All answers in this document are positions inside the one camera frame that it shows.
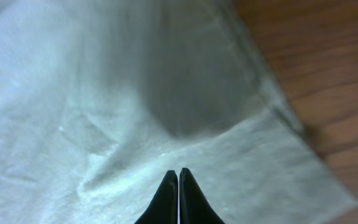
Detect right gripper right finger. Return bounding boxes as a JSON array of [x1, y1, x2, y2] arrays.
[[179, 168, 224, 224]]

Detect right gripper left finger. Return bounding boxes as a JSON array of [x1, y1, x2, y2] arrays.
[[135, 170, 178, 224]]

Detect khaki green shorts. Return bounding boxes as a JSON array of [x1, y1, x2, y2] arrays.
[[0, 0, 358, 223]]

